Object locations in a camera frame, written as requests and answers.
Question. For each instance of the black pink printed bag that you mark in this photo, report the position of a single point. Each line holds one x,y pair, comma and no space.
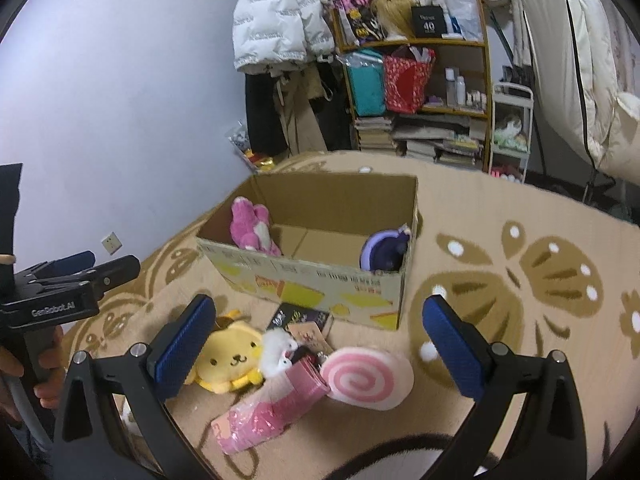
357,12

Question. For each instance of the white trolley cart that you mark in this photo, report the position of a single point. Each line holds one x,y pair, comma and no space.
510,110

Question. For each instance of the pink shiny packet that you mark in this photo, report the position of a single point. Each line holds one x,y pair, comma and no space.
260,415

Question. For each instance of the black box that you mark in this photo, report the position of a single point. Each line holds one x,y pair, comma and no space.
428,21

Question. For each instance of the black hanging garment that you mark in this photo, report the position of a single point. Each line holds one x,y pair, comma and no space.
332,110

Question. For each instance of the pink swirl lollipop pillow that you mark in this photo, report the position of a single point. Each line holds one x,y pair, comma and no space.
365,377

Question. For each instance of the row of small bottles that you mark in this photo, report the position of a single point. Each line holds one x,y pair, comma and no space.
476,100

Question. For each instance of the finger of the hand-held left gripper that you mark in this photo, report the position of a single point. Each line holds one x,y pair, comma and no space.
112,270
75,261

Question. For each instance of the red patterned bag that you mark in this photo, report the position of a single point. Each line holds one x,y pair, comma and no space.
405,85

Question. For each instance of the white wall socket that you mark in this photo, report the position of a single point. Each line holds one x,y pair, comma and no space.
111,243

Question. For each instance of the pink plush bear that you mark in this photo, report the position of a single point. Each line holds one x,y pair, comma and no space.
247,225

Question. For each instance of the person's left hand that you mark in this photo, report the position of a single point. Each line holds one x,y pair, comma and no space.
54,360

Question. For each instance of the tall white bottle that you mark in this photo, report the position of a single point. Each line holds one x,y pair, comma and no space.
451,87

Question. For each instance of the blonde wig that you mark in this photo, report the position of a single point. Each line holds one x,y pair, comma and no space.
395,15

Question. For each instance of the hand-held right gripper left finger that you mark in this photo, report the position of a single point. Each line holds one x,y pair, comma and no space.
185,345

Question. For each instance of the teal bag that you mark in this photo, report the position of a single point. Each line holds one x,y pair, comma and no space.
367,85

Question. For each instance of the white plastic bag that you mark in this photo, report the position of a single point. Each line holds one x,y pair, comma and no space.
460,5

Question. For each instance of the cardboard box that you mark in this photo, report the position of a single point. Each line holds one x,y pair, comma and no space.
310,285

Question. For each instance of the black coat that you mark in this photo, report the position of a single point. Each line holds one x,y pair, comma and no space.
262,115

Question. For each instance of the dark card packet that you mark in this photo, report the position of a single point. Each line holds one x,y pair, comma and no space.
295,317

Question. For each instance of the stack of books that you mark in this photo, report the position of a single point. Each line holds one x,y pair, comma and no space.
372,135

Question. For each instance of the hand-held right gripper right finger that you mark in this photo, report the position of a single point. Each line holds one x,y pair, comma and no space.
452,345

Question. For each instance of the small white plush toy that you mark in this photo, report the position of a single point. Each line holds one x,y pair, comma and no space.
275,352

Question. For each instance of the yellow dog plush toy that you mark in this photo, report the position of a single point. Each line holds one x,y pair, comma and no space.
230,355

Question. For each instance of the beige floral blanket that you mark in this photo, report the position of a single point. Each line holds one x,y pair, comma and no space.
500,220

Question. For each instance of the pile of papers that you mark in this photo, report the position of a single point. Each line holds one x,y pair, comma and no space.
440,142

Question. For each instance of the white puffer jacket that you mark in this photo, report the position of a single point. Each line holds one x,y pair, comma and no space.
272,20

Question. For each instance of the purple plush toy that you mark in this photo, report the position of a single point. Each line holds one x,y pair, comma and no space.
372,250

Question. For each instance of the beige pants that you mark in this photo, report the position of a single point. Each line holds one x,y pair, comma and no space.
302,115

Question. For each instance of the clear plastic bag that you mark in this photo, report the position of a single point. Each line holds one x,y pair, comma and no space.
242,145

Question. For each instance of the brown card packet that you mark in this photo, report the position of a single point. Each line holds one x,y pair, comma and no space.
310,335

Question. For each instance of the wooden shelf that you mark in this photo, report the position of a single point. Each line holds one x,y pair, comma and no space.
415,42

